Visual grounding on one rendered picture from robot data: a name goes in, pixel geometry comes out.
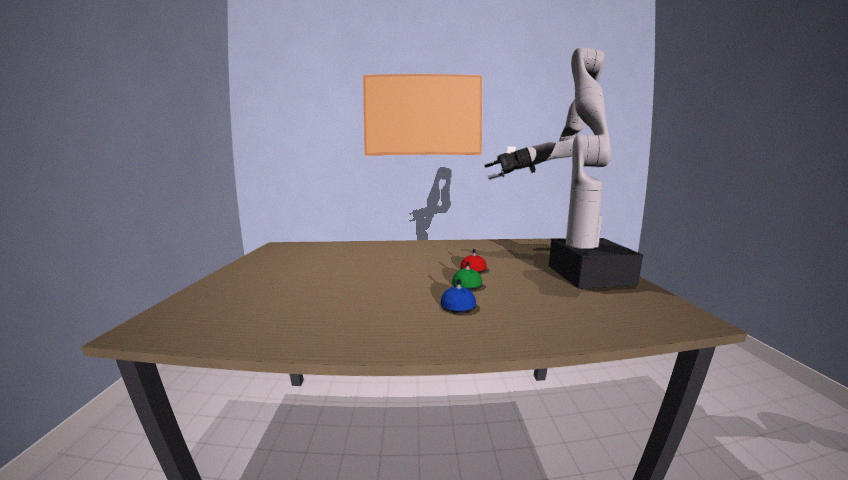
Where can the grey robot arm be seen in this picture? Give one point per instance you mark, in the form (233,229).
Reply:
(584,222)

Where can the green dome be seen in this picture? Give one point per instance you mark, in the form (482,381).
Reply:
(470,278)

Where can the blue dome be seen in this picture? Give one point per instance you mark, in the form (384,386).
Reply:
(458,299)

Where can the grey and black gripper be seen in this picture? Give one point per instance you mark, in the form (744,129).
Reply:
(527,157)

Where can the red dome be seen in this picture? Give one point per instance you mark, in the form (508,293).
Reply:
(477,263)

